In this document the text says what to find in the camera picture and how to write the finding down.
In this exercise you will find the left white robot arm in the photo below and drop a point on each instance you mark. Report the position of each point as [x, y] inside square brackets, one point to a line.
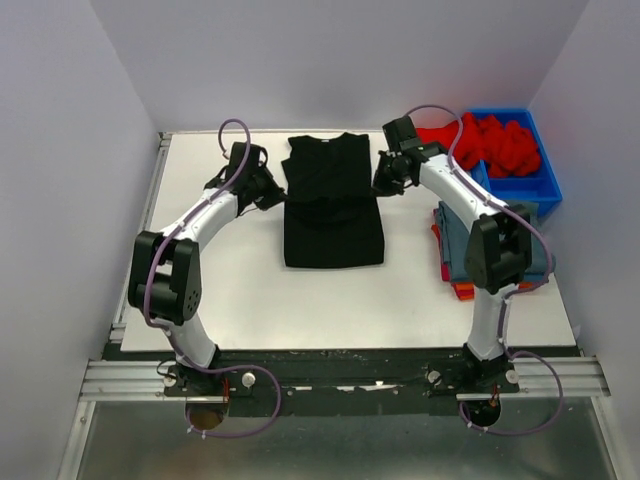
[165, 281]

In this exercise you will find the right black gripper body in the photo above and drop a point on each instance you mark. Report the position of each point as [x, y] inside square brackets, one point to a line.
[388, 179]

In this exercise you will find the aluminium front rail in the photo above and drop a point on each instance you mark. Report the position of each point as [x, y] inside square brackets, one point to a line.
[580, 377]

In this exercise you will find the folded teal t shirt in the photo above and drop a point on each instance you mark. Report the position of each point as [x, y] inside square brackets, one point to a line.
[453, 243]

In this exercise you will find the black floral t shirt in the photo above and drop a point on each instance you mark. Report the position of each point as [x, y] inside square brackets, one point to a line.
[331, 217]

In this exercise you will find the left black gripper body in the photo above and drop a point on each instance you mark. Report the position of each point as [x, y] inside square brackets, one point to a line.
[266, 193]

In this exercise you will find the aluminium left side rail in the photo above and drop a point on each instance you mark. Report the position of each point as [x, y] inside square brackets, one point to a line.
[151, 191]

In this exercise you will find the folded magenta t shirt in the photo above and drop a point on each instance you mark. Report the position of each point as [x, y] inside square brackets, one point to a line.
[445, 274]

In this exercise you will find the aluminium rail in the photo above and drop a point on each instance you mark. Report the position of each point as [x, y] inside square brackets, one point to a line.
[580, 377]
[151, 191]

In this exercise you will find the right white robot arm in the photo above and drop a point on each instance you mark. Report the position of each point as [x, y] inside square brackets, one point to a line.
[498, 251]

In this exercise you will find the red t shirt in bin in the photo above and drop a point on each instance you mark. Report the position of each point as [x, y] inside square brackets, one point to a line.
[508, 149]

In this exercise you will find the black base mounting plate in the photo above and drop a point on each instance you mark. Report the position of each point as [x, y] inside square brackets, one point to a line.
[343, 382]

